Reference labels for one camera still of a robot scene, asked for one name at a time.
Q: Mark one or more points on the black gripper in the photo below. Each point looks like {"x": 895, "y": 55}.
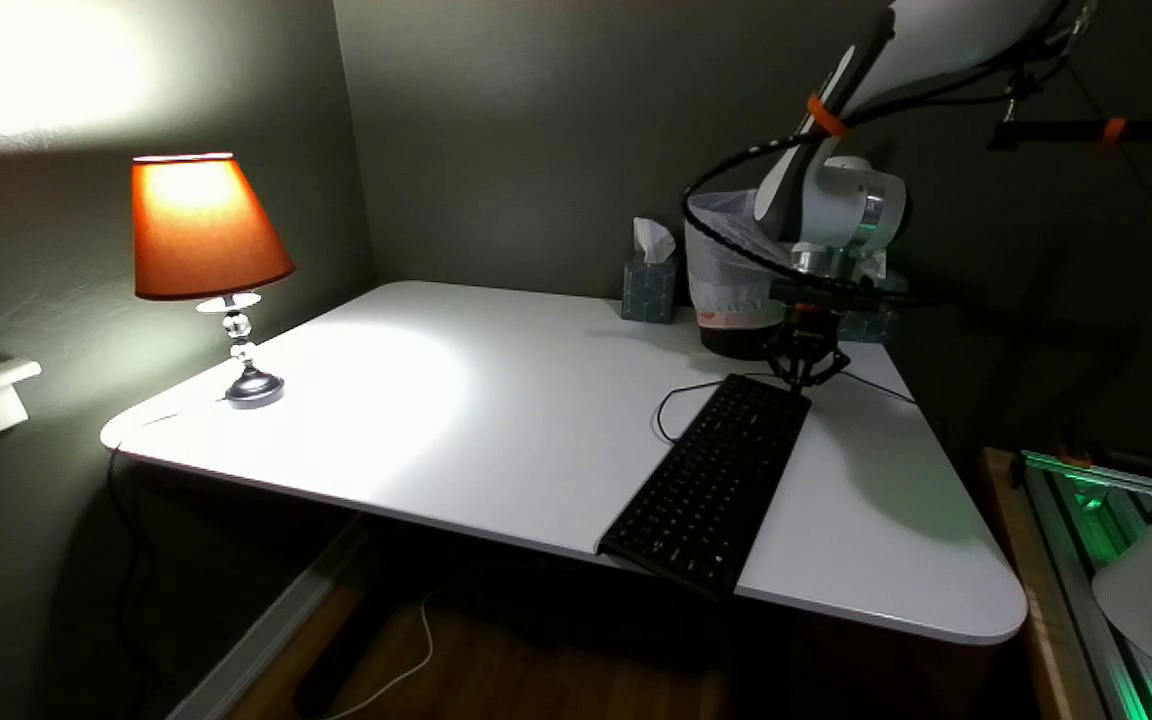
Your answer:
{"x": 809, "y": 327}

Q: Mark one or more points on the black computer keyboard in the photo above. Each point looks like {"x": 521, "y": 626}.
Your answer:
{"x": 715, "y": 481}

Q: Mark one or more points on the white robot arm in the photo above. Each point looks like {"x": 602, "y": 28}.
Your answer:
{"x": 898, "y": 82}

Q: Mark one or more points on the teal tissue box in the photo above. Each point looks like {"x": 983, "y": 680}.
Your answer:
{"x": 881, "y": 315}
{"x": 648, "y": 282}

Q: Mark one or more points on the trash bin with white bag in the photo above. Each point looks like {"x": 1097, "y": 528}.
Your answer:
{"x": 726, "y": 287}

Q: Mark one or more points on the black rod with orange clamp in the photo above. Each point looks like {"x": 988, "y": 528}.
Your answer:
{"x": 1137, "y": 130}

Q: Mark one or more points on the table lamp with orange shade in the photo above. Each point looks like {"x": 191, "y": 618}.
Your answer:
{"x": 201, "y": 227}

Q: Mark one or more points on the aluminium frame rail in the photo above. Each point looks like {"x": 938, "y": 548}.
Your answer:
{"x": 1083, "y": 535}

